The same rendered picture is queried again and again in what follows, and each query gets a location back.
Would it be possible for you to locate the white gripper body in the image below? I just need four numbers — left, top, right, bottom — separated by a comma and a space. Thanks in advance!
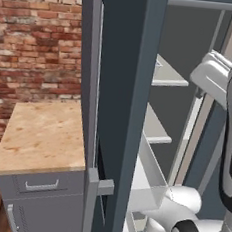
186, 47, 232, 111

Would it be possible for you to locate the dark grey freezer door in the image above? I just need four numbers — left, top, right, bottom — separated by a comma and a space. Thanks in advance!
79, 0, 171, 232

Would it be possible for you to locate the grey cabinet door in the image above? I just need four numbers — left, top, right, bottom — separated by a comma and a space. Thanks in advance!
0, 185, 88, 232

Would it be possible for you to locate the white fridge shelf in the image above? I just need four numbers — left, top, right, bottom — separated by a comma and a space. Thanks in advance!
140, 102, 176, 147
151, 52, 193, 91

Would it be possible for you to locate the grey fridge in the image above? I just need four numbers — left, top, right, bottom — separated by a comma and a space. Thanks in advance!
58, 0, 232, 232

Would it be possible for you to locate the clear fridge drawer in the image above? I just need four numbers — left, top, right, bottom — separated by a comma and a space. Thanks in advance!
126, 131, 181, 218

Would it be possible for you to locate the grey cabinet with wooden top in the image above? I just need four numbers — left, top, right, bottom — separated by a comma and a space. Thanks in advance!
0, 91, 105, 232

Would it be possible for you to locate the grey drawer front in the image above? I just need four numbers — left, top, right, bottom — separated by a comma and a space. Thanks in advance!
10, 172, 70, 199

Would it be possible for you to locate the grey freezer door handle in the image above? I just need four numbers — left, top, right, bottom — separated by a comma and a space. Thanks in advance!
82, 166, 117, 232

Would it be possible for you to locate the silver drawer handle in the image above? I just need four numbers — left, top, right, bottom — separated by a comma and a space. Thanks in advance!
23, 176, 61, 195

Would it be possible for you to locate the silver cabinet door handle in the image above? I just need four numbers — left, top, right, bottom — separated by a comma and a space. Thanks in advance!
3, 203, 22, 232

